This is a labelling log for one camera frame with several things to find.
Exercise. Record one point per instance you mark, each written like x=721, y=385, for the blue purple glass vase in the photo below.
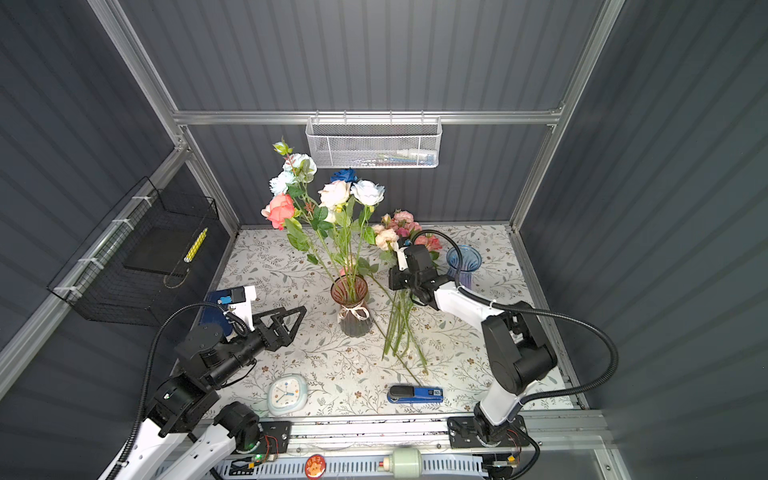
x=463, y=263

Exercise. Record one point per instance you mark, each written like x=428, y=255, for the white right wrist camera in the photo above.
x=401, y=258

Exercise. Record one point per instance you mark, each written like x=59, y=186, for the pale green alarm clock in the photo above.
x=287, y=394

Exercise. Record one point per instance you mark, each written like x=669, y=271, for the red glass vase with ribbon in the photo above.
x=354, y=316

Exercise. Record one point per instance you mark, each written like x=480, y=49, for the red round sticker badge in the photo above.
x=315, y=467

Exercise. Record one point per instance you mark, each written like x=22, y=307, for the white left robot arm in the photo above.
x=161, y=443

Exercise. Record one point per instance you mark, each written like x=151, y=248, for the toothpaste tube in basket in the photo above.
x=419, y=157

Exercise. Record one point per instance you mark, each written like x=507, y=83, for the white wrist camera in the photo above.
x=240, y=303
x=401, y=258

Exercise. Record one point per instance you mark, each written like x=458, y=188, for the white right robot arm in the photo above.
x=518, y=349

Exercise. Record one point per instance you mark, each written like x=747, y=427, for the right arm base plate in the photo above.
x=468, y=432

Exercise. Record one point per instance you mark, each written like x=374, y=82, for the black wire wall basket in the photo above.
x=134, y=274

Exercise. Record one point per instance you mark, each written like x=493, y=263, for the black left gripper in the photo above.
x=283, y=336

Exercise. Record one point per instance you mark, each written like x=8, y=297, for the blue black stapler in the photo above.
x=414, y=394

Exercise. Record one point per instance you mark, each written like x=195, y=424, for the pale green cylinder knob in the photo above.
x=403, y=463

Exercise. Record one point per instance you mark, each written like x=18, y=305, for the white blue flower spray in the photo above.
x=297, y=172

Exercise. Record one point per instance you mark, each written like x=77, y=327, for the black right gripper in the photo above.
x=396, y=273

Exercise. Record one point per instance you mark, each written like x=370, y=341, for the coral pink rose stem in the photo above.
x=284, y=213

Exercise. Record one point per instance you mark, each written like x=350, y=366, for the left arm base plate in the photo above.
x=271, y=437

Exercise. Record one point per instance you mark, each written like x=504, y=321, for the blue rose stem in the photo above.
x=347, y=175

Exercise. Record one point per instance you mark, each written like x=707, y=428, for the artificial flower bunch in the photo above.
x=393, y=234

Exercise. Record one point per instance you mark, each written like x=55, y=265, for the yellow black marker pen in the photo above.
x=195, y=246

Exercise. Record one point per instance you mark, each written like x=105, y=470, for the white mesh wall basket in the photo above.
x=369, y=141

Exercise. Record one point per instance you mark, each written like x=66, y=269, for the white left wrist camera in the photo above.
x=240, y=303

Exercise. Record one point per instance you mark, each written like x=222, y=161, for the peach rose stem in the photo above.
x=334, y=227

